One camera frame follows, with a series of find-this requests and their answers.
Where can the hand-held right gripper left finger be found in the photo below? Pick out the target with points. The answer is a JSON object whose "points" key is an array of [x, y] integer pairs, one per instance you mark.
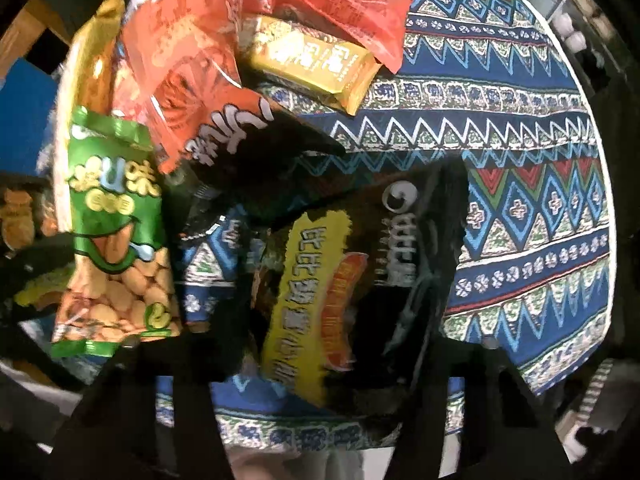
{"points": [[220, 355]]}

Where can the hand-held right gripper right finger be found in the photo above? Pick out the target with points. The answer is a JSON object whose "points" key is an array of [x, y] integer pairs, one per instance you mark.
{"points": [[465, 400]]}

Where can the black snack packet yellow label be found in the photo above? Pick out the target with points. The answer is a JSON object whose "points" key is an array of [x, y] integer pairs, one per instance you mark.
{"points": [[310, 280]]}

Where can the gold biscuit packet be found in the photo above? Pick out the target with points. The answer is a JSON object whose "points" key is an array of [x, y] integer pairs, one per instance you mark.
{"points": [[310, 60]]}

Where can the blue storage bin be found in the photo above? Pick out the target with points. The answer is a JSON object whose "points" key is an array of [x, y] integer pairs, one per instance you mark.
{"points": [[20, 120]]}

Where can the red snack packet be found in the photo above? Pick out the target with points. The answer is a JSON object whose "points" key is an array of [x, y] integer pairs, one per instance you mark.
{"points": [[350, 5]]}

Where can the pile of orange snacks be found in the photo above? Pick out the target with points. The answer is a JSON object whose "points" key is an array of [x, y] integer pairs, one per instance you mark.
{"points": [[25, 215]]}

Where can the green peanut snack packet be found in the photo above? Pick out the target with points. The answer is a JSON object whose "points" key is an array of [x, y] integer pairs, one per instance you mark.
{"points": [[117, 240]]}

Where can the black snack packet white script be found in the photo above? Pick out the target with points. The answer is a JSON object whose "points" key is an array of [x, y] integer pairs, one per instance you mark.
{"points": [[250, 145]]}

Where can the blue patterned tablecloth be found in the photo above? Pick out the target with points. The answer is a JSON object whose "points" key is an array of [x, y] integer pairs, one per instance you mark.
{"points": [[500, 110]]}

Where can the orange snack packet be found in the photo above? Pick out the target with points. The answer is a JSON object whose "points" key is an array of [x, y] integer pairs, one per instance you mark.
{"points": [[185, 55]]}

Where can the yellow chips packet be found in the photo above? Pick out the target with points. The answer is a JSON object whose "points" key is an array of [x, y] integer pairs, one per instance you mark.
{"points": [[90, 70]]}

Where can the white cup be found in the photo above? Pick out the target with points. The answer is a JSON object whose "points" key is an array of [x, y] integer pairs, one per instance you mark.
{"points": [[576, 41], [562, 22]]}

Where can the wooden cabinet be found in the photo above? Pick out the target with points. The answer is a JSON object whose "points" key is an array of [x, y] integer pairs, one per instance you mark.
{"points": [[25, 30]]}

